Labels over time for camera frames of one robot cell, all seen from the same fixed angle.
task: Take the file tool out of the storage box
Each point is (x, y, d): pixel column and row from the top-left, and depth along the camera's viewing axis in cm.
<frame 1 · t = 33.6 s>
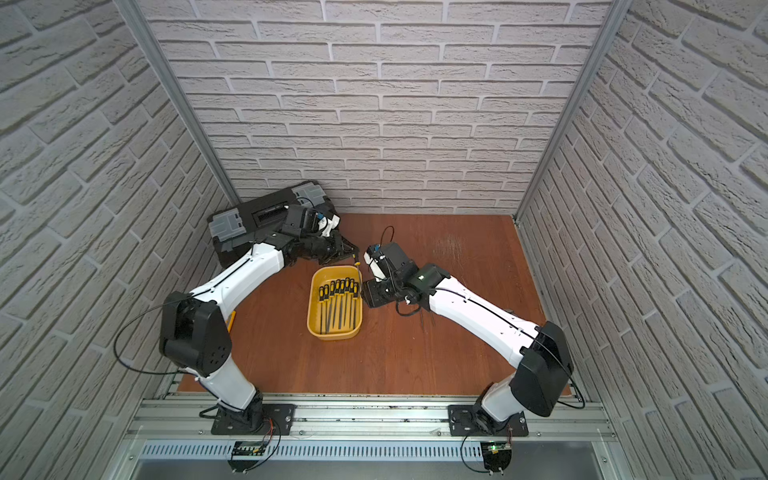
left hand: (361, 246, 83), fingers closed
right hand: (372, 291, 77), fingers open
black plastic toolbox: (237, 229, 94), point 18 cm above the table
yellow plastic tray: (335, 306, 96), on the table

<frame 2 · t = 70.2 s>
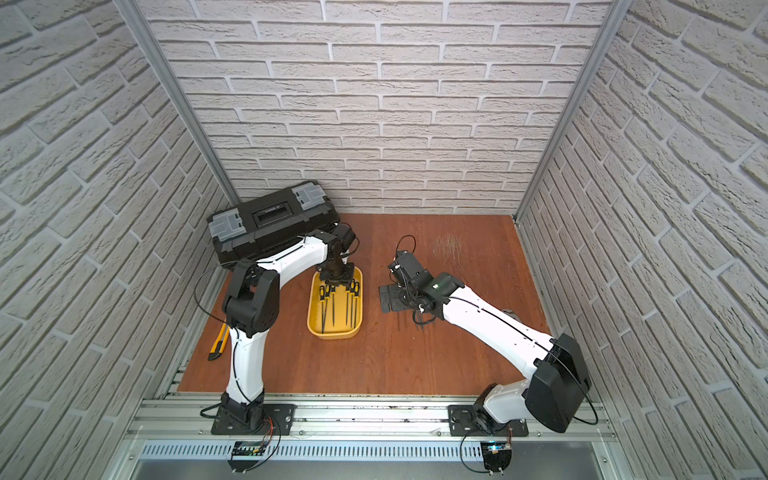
left hand: (349, 279, 97), fingers open
right hand: (399, 294, 80), fingers open
yellow utility knife: (220, 342, 87), on the table
the other named things where they were.

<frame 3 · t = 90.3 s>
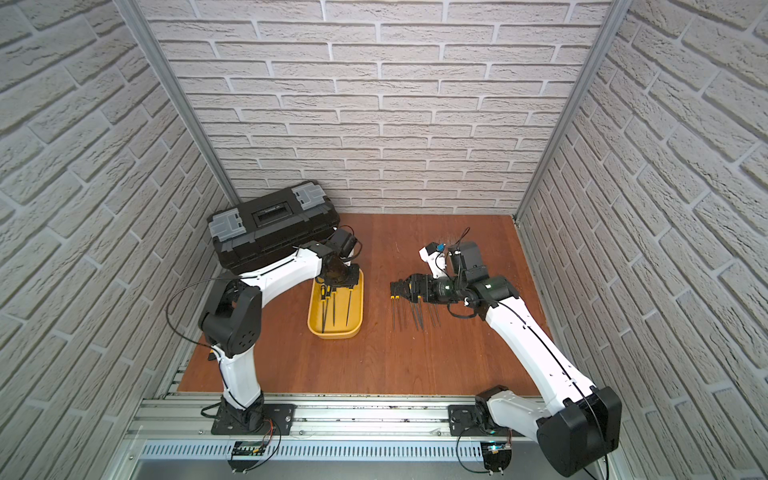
left hand: (358, 277, 93), fingers closed
right hand: (411, 291, 74), fingers open
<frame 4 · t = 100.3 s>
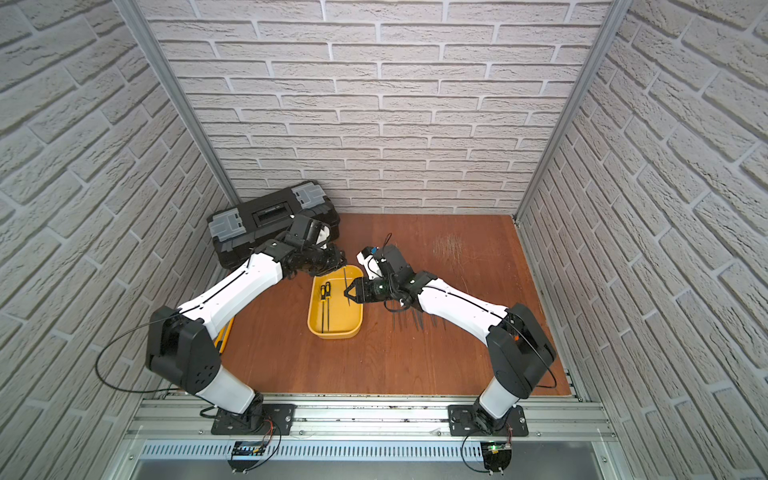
left hand: (351, 257, 84), fingers closed
right hand: (353, 292, 80), fingers open
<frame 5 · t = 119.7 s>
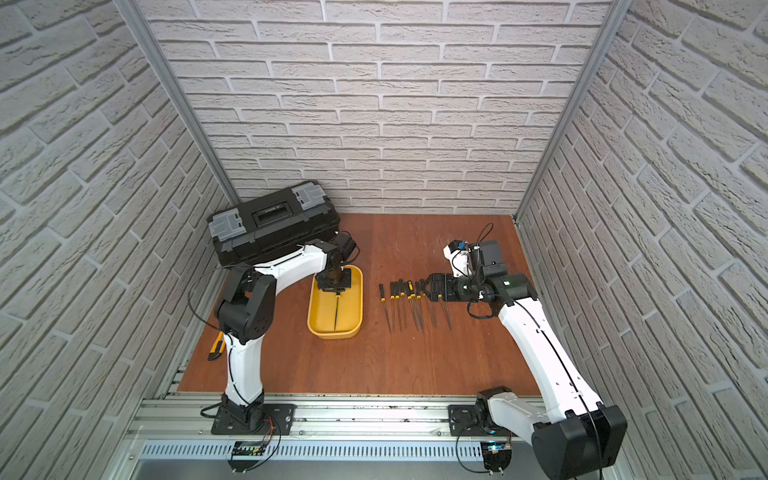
left hand: (345, 284, 97), fingers closed
right hand: (440, 287, 76), fingers open
black yellow file two: (383, 299, 97), on the table
black yellow file four: (402, 293, 99), on the table
black yellow file seven: (413, 295, 98), point 2 cm above the table
